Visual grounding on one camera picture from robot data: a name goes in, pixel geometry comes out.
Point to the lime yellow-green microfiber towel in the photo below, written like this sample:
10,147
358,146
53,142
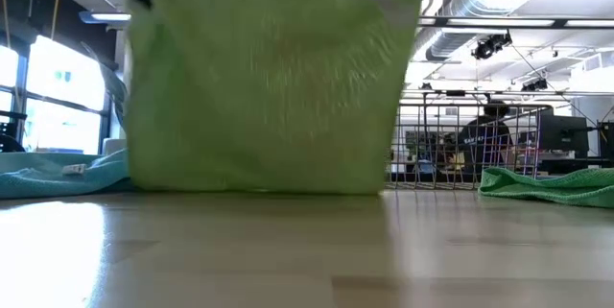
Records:
264,97

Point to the green microfiber towel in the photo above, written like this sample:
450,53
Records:
551,188

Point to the teal microfiber towel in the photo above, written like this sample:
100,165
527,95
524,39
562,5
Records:
48,178

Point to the black ceiling track light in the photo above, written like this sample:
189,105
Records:
489,46
535,85

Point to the person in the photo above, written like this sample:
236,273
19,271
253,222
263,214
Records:
484,140

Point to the large black monitor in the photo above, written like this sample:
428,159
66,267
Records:
563,133

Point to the black equipment box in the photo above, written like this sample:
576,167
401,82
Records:
606,140

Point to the silver ventilation duct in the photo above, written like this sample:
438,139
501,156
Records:
451,41

